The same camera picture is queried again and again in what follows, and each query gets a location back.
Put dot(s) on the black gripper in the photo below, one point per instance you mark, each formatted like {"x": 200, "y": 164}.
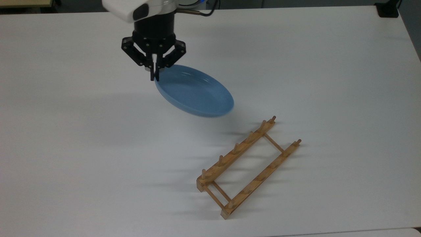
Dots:
{"x": 154, "y": 33}

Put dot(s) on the blue round plate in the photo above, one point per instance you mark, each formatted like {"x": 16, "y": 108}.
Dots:
{"x": 194, "y": 92}

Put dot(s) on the black clamp mount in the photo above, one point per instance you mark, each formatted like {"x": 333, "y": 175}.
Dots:
{"x": 388, "y": 10}

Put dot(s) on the beige wooden furniture edge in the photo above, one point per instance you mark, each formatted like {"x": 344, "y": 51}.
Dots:
{"x": 23, "y": 2}

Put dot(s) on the wooden plate rack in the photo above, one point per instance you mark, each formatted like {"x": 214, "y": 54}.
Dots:
{"x": 243, "y": 145}

